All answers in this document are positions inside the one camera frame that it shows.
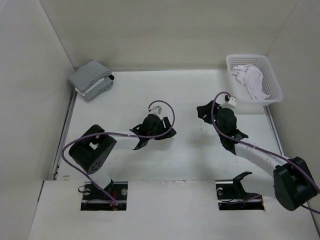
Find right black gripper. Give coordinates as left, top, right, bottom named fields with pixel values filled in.
left=196, top=100, right=225, bottom=137

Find white tank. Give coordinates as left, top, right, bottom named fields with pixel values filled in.
left=75, top=78, right=105, bottom=96
left=231, top=64, right=270, bottom=100

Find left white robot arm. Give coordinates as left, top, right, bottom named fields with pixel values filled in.
left=68, top=113, right=177, bottom=200

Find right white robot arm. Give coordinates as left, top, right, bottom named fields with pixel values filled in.
left=196, top=101, right=320, bottom=211

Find bottom grey folded tank top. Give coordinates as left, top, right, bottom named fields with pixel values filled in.
left=83, top=77, right=114, bottom=102

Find grey folded tank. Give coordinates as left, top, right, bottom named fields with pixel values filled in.
left=83, top=77, right=114, bottom=102
left=68, top=60, right=112, bottom=94

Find white folded tank top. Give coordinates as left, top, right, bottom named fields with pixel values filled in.
left=75, top=78, right=105, bottom=96

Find white plastic basket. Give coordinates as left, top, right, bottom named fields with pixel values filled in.
left=225, top=54, right=284, bottom=108

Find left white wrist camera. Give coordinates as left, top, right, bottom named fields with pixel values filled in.
left=149, top=105, right=163, bottom=116

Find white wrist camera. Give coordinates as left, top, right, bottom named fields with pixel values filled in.
left=224, top=95, right=237, bottom=109
left=149, top=105, right=163, bottom=116

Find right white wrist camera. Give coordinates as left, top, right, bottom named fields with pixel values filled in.
left=224, top=95, right=237, bottom=109

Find right metal table rail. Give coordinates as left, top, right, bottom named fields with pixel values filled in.
left=263, top=106, right=285, bottom=157

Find metal table rail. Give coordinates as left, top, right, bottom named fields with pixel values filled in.
left=48, top=89, right=77, bottom=181
left=263, top=106, right=285, bottom=157

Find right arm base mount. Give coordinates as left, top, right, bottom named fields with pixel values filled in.
left=215, top=171, right=265, bottom=211

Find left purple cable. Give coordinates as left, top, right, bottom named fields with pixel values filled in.
left=61, top=100, right=176, bottom=207

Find purple cable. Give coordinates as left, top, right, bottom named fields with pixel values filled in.
left=61, top=100, right=176, bottom=207
left=211, top=91, right=320, bottom=215

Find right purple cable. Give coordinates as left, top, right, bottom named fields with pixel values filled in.
left=211, top=91, right=320, bottom=215

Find left metal table rail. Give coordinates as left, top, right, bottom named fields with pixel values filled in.
left=48, top=89, right=77, bottom=181

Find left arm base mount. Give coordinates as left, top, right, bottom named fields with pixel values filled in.
left=78, top=182, right=129, bottom=212

